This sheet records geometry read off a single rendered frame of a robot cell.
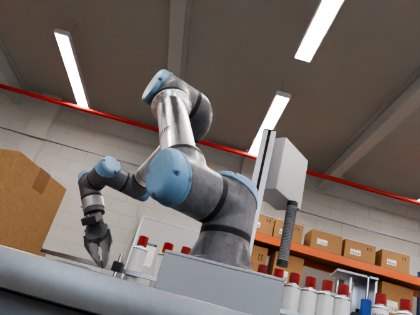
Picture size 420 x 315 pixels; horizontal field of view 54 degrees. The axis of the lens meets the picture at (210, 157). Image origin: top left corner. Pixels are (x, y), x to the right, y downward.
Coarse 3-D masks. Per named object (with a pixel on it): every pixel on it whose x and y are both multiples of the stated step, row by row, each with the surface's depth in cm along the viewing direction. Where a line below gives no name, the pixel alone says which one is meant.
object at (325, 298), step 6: (324, 282) 131; (330, 282) 131; (324, 288) 130; (330, 288) 130; (318, 294) 130; (324, 294) 129; (330, 294) 128; (318, 300) 129; (324, 300) 128; (330, 300) 128; (318, 306) 128; (324, 306) 127; (330, 306) 127; (318, 312) 127; (324, 312) 126; (330, 312) 126
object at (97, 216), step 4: (100, 212) 141; (88, 216) 132; (92, 216) 131; (96, 216) 134; (100, 216) 139; (84, 220) 131; (88, 220) 131; (92, 220) 131; (96, 220) 132; (84, 224) 131; (88, 224) 132; (92, 224) 133
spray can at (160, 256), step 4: (164, 244) 140; (168, 244) 139; (172, 244) 140; (164, 248) 139; (168, 248) 139; (172, 248) 140; (160, 256) 137; (156, 260) 137; (160, 260) 136; (156, 264) 136; (160, 264) 135; (156, 268) 135; (152, 272) 136; (156, 272) 134; (156, 276) 134; (152, 284) 133
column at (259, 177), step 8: (264, 128) 140; (264, 136) 138; (272, 136) 138; (264, 144) 137; (272, 144) 137; (264, 152) 137; (256, 160) 135; (264, 160) 135; (256, 168) 133; (264, 168) 133; (256, 176) 132; (264, 176) 132; (256, 184) 131; (264, 184) 131; (256, 216) 126; (256, 224) 125
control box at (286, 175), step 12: (276, 144) 137; (288, 144) 137; (276, 156) 135; (288, 156) 136; (300, 156) 143; (276, 168) 132; (288, 168) 135; (300, 168) 142; (276, 180) 130; (288, 180) 135; (300, 180) 141; (264, 192) 133; (276, 192) 131; (288, 192) 134; (300, 192) 140; (276, 204) 140; (300, 204) 139
